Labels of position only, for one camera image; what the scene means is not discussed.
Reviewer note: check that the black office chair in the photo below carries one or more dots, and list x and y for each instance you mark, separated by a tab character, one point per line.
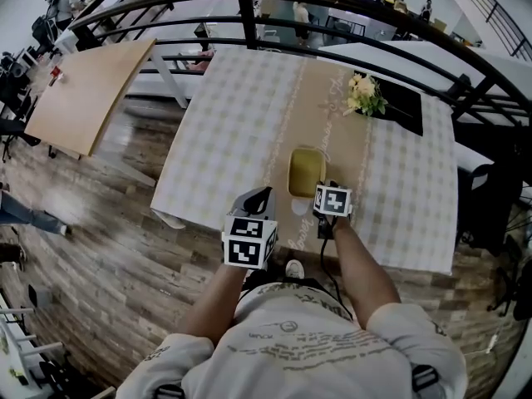
14	81
18	133
490	198

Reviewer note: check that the person's white printed t-shirt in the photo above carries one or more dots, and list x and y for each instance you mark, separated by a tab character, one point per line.
299	356

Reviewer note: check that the yellow rectangular dish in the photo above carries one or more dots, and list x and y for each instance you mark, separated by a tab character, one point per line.
305	173

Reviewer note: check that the wooden table with white legs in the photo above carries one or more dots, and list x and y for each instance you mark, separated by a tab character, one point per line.
83	98

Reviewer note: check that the clear bottle with red label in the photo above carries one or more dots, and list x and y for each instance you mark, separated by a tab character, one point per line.
56	76

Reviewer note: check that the person's right forearm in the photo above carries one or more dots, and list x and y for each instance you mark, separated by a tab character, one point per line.
361	272

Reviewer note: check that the white metal rack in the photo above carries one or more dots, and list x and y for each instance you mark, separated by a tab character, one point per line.
21	347

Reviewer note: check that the yellow flower bunch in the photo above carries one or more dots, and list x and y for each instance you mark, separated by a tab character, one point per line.
365	94

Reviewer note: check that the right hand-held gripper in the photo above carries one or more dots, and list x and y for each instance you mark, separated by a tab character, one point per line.
334	201

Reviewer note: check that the person's right white shoe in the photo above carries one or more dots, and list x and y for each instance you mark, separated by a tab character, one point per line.
295	269

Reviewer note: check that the person's left forearm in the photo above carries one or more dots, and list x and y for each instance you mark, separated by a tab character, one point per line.
216	306

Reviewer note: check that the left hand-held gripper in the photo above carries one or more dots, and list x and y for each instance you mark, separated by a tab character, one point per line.
245	243

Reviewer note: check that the black tray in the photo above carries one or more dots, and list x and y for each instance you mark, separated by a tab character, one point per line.
403	106

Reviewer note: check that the tan table runner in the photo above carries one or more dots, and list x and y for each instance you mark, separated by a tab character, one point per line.
307	110

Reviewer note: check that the checked tablecloth table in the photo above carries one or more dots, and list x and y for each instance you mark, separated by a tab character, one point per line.
232	131

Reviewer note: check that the black metal railing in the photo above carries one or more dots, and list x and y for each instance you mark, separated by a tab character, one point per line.
248	19
490	11

